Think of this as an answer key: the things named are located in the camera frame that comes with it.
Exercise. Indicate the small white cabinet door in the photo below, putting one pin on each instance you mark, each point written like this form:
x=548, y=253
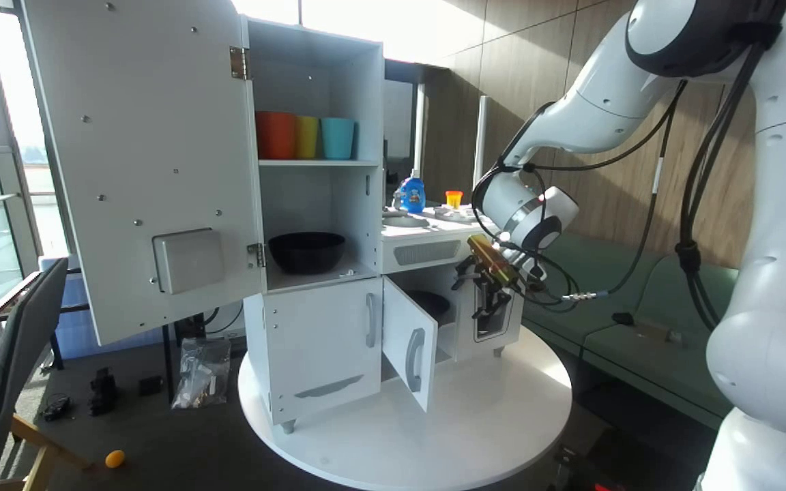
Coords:
x=409, y=342

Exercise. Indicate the orange cup on counter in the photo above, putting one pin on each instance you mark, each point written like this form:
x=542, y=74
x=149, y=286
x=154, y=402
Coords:
x=453, y=197

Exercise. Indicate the grey office chair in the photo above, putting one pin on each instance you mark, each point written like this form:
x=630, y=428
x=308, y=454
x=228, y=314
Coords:
x=26, y=338

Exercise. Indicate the large white upper cabinet door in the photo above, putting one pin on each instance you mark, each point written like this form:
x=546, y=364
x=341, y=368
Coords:
x=150, y=121

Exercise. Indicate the orange plastic cup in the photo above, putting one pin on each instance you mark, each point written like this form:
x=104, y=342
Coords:
x=275, y=134

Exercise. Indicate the white lower left cabinet door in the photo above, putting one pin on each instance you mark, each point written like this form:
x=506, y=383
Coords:
x=316, y=347

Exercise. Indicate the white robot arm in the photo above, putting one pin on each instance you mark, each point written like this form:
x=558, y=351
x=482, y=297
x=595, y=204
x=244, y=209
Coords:
x=652, y=51

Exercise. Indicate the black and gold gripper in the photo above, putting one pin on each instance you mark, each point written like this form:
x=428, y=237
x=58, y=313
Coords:
x=497, y=276

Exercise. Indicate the white toy kitchen cabinet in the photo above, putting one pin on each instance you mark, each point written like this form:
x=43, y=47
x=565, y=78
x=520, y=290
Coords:
x=307, y=72

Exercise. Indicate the yellow plastic cup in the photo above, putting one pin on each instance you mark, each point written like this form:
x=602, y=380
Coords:
x=307, y=139

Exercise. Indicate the round white table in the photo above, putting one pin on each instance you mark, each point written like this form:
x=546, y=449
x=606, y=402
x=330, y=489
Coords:
x=488, y=419

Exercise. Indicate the teal plastic cup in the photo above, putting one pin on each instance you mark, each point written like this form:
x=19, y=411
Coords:
x=338, y=139

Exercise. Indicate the clear plastic bag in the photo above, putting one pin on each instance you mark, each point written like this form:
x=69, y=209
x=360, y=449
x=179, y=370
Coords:
x=203, y=374

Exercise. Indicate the small orange ball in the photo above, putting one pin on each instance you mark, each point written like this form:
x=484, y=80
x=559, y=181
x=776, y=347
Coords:
x=114, y=459

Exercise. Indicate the black bowl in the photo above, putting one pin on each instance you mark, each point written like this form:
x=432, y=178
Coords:
x=435, y=305

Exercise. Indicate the black pan on shelf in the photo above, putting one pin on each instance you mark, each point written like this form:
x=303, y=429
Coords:
x=307, y=253

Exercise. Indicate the blue detergent bottle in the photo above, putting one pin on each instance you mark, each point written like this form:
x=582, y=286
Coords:
x=409, y=194

